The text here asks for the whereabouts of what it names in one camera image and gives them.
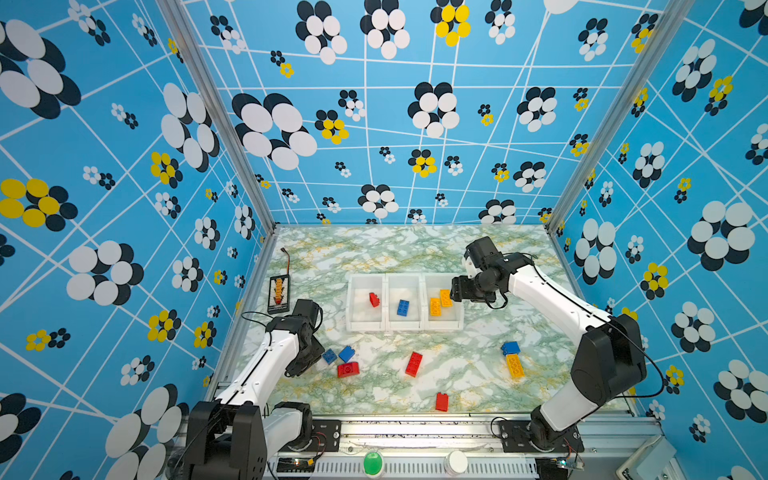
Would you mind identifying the blue lego brick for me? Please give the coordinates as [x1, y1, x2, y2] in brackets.
[396, 300, 410, 317]
[338, 346, 355, 363]

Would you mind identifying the small blue lego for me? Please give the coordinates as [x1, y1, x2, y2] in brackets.
[501, 341, 520, 356]
[322, 349, 338, 365]

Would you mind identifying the white three-compartment container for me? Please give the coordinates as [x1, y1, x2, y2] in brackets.
[345, 273, 465, 333]

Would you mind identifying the long yellow lego brick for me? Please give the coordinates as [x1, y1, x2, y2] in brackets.
[505, 354, 525, 379]

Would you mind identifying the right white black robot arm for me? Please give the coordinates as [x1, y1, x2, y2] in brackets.
[450, 236, 647, 449]

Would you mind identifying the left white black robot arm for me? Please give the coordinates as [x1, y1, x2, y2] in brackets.
[174, 299, 324, 479]

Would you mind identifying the black box with orange parts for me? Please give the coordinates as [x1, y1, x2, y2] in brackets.
[267, 274, 290, 315]

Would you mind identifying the small red lego front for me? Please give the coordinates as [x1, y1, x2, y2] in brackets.
[435, 392, 449, 412]

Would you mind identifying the left circuit board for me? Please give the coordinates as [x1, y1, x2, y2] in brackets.
[276, 457, 316, 474]

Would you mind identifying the circuit board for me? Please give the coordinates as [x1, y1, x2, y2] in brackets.
[276, 457, 316, 474]
[536, 458, 573, 480]

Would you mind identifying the green push button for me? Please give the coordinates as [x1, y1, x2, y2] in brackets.
[363, 451, 385, 478]

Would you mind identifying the white push button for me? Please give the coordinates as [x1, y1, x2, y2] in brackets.
[444, 450, 469, 476]

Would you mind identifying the right circuit board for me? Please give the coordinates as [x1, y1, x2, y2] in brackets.
[536, 458, 573, 480]

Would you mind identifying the grey box front right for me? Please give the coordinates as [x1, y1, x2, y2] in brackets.
[615, 435, 677, 480]

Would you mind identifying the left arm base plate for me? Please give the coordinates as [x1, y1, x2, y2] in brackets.
[279, 419, 342, 453]

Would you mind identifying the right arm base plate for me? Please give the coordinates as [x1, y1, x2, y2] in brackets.
[491, 419, 585, 455]

